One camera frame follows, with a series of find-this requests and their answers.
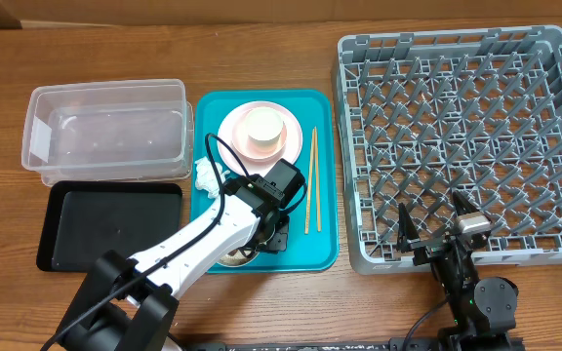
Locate cream ceramic cup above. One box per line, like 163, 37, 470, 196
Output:
246, 106, 284, 150

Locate large white plate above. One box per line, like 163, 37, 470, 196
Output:
218, 101, 303, 176

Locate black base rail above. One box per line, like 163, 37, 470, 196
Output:
163, 336, 526, 351

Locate grey dishwasher rack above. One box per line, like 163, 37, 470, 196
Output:
333, 25, 562, 275

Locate small pink bowl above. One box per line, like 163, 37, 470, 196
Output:
231, 105, 289, 162

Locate left wooden chopstick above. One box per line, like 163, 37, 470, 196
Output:
304, 127, 317, 235

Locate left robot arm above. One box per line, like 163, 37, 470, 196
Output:
45, 160, 305, 351

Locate grey bowl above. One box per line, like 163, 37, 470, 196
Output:
215, 246, 262, 269

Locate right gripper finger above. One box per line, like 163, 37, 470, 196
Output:
397, 203, 420, 245
452, 190, 478, 216

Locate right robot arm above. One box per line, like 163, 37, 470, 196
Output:
397, 191, 525, 350

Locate white napkin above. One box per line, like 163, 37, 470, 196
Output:
194, 157, 230, 199

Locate clear plastic storage bin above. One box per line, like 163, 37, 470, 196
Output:
20, 79, 194, 186

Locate teal serving tray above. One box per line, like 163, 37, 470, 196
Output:
193, 89, 340, 274

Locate rice and food scraps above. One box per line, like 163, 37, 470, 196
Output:
220, 248, 258, 267

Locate black plastic tray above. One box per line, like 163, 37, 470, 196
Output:
36, 180, 182, 272

